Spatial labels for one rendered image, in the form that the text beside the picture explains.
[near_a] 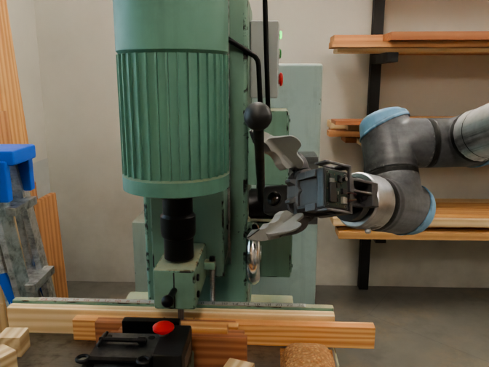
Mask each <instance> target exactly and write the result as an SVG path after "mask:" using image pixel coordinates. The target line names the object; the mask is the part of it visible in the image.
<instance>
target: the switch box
mask: <svg viewBox="0 0 489 367"><path fill-rule="evenodd" d="M268 23H269V77H270V98H277V97H278V95H279V21H277V20H268ZM250 50H251V51H253V52H254V53H255V54H256V55H257V56H258V57H259V58H260V60H261V76H262V93H263V98H266V96H265V71H264V46H263V21H262V20H252V21H250ZM250 97H251V98H258V92H257V76H256V64H255V60H254V59H253V58H252V57H250Z"/></svg>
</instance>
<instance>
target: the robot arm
mask: <svg viewBox="0 0 489 367"><path fill-rule="evenodd" d="M359 134H360V139H359V142H360V143H361V146H362V156H363V161H364V166H365V173H361V172H357V173H352V174H351V165H345V164H341V163H338V162H333V161H330V160H323V161H320V162H315V163H314V164H315V165H318V166H321V168H317V169H313V170H311V168H309V165H308V162H307V160H306V158H305V157H304V156H303V155H302V154H301V153H299V152H298V150H299V148H300V147H301V142H300V140H299V139H298V138H296V137H295V136H293V135H283V136H273V135H270V134H268V133H266V132H264V153H265V154H267V155H269V156H270V157H271V158H272V159H273V161H274V164H275V166H276V167H277V168H278V169H279V170H286V169H290V170H291V171H292V173H291V174H290V175H289V176H288V179H287V180H285V183H286V184H287V185H279V186H266V187H265V188H264V198H263V212H264V213H265V214H267V215H269V216H274V217H273V219H272V220H271V221H270V222H269V223H267V224H262V226H261V228H260V229H253V230H252V231H251V232H250V233H249V234H248V235H247V239H248V240H252V241H267V240H273V239H276V238H280V237H284V236H289V235H293V234H297V233H300V232H302V231H303V230H304V229H305V228H306V227H307V226H308V223H309V222H310V221H311V220H313V219H314V217H318V218H328V217H333V216H337V217H338V218H339V219H340V220H341V222H342V223H343V224H345V225H346V226H348V227H351V228H355V229H364V230H365V233H366V234H370V233H371V230H372V231H377V232H387V233H392V234H395V235H400V236H402V235H414V234H418V233H420V232H422V231H424V230H425V229H426V228H427V227H428V226H429V225H430V224H431V222H432V221H433V219H434V216H435V212H436V202H435V199H434V196H433V194H432V193H431V192H430V191H429V190H428V189H427V188H426V187H425V186H422V185H421V178H420V174H419V168H422V167H482V166H486V165H489V103H488V104H485V105H484V106H481V107H479V108H476V109H473V110H470V111H467V112H464V113H462V114H460V115H458V116H456V117H451V118H410V113H409V112H408V110H407V109H406V108H400V107H389V108H383V109H380V110H378V111H375V112H373V113H371V114H369V115H367V116H366V117H365V118H364V119H363V120H362V121H361V123H360V125H359ZM327 164H333V165H338V166H336V167H333V166H329V165H327ZM342 170H346V171H347V172H344V171H342Z"/></svg>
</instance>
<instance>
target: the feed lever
mask: <svg viewBox="0 0 489 367"><path fill-rule="evenodd" d="M271 120H272V112H271V109H270V108H269V107H268V106H267V105H266V104H265V103H261V102H254V103H251V104H250V105H249V106H248V107H247V108H246V109H245V111H244V122H245V124H246V125H247V126H248V127H249V128H250V129H251V130H253V137H254V147H255V168H256V178H257V189H251V190H249V217H250V218H260V219H273V217H274V216H269V215H267V214H265V213H264V212H263V198H264V188H265V162H264V129H266V128H267V127H268V126H269V125H270V124H271Z"/></svg>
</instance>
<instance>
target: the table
mask: <svg viewBox="0 0 489 367"><path fill-rule="evenodd" d="M29 336H30V343H31V346H30V347H29V348H28V350H27V351H26V352H25V354H24V355H23V356H22V357H17V366H18V367H82V365H83V364H78V363H76V362H75V357H76V356H77V355H80V354H83V353H87V354H90V353H91V351H92V350H93V348H94V347H95V345H96V341H92V340H74V339H73V334H51V333H29ZM286 347H287V346H263V345H248V346H247V362H250V363H254V364H255V367H280V348H286ZM328 349H329V350H332V352H333V358H334V361H335V367H340V366H339V363H338V357H337V354H336V351H335V348H334V347H328Z"/></svg>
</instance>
